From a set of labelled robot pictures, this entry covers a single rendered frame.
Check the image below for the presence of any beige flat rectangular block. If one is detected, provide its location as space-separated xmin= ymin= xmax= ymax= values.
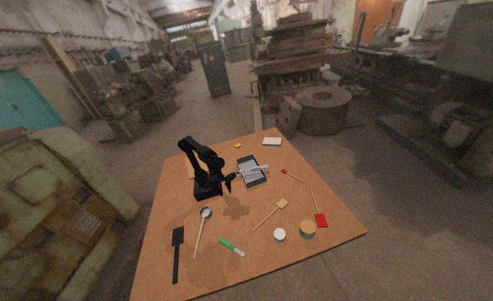
xmin=262 ymin=137 xmax=282 ymax=146

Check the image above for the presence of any white spoon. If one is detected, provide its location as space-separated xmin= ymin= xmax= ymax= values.
xmin=193 ymin=207 xmax=212 ymax=258

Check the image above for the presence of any grey rectangular roasting tin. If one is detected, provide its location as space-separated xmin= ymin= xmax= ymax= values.
xmin=236 ymin=154 xmax=267 ymax=189

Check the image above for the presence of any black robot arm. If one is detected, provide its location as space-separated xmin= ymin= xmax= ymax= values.
xmin=177 ymin=135 xmax=225 ymax=189

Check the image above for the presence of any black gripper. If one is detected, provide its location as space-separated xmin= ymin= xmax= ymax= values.
xmin=204 ymin=169 xmax=236 ymax=196

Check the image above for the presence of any black spatula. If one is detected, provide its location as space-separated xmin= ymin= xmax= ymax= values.
xmin=171 ymin=226 xmax=184 ymax=285

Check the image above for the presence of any light wood cutting board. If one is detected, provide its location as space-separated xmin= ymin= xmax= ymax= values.
xmin=185 ymin=153 xmax=209 ymax=180

